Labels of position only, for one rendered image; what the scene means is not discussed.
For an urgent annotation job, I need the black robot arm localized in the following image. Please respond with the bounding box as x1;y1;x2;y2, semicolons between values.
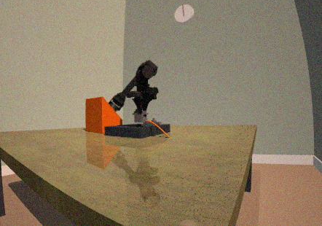
109;60;159;112

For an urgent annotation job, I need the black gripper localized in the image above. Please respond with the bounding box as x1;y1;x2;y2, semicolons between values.
127;81;157;113

